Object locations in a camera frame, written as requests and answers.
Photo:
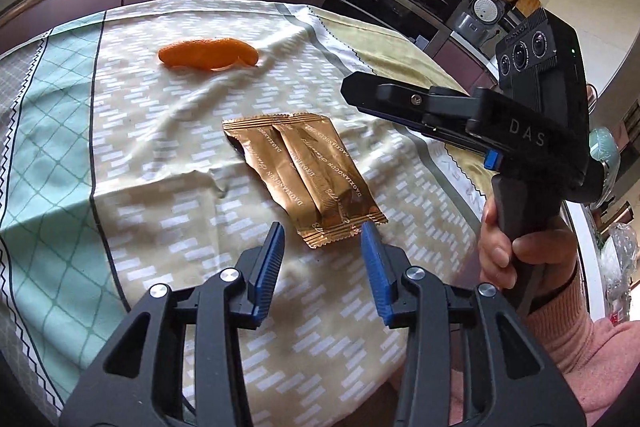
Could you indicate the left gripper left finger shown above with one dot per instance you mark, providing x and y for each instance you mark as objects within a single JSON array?
[{"x": 175, "y": 360}]

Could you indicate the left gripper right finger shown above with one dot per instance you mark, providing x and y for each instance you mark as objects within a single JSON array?
[{"x": 507, "y": 378}]

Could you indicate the gold foil snack wrapper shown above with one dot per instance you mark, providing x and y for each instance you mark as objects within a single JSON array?
[{"x": 308, "y": 172}]

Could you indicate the orange peel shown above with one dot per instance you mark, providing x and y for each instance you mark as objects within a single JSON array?
[{"x": 208, "y": 54}]

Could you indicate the pink right sleeve forearm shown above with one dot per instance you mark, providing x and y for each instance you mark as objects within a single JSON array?
[{"x": 597, "y": 358}]

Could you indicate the person's right hand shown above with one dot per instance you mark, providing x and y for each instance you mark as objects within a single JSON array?
[{"x": 555, "y": 249}]

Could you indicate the grey rice cooker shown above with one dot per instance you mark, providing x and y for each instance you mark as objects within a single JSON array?
[{"x": 478, "y": 22}]

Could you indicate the patterned green beige tablecloth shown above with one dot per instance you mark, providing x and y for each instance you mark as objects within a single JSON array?
[{"x": 116, "y": 175}]

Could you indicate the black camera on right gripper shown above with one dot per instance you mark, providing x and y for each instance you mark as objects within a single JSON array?
[{"x": 540, "y": 66}]

